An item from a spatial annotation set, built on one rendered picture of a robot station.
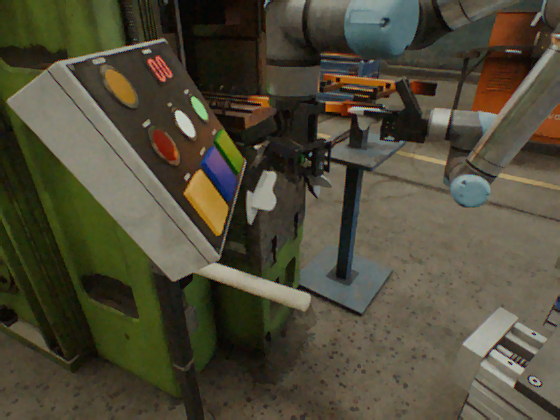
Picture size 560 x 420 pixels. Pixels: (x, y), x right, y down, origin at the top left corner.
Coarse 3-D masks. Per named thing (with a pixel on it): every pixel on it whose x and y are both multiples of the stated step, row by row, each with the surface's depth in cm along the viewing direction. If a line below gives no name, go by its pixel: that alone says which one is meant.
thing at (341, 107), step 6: (264, 102) 106; (330, 102) 99; (336, 102) 99; (342, 102) 98; (348, 102) 96; (354, 102) 96; (360, 102) 96; (330, 108) 98; (336, 108) 97; (342, 108) 95; (348, 108) 96; (378, 108) 92; (342, 114) 96; (348, 114) 96; (354, 114) 96
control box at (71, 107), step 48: (144, 48) 53; (48, 96) 35; (96, 96) 37; (144, 96) 46; (192, 96) 62; (48, 144) 38; (96, 144) 38; (144, 144) 41; (192, 144) 54; (96, 192) 41; (144, 192) 41; (144, 240) 44; (192, 240) 44
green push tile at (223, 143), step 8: (216, 136) 65; (224, 136) 67; (216, 144) 62; (224, 144) 65; (232, 144) 69; (224, 152) 63; (232, 152) 67; (232, 160) 65; (240, 160) 69; (232, 168) 64; (240, 168) 67
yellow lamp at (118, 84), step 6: (108, 72) 40; (114, 72) 42; (108, 78) 40; (114, 78) 41; (120, 78) 42; (114, 84) 40; (120, 84) 41; (126, 84) 43; (114, 90) 40; (120, 90) 41; (126, 90) 42; (132, 90) 44; (120, 96) 41; (126, 96) 42; (132, 96) 43; (132, 102) 42
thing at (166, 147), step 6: (156, 132) 44; (162, 132) 46; (156, 138) 44; (162, 138) 45; (168, 138) 47; (156, 144) 43; (162, 144) 44; (168, 144) 46; (162, 150) 44; (168, 150) 45; (174, 150) 47; (168, 156) 44; (174, 156) 46
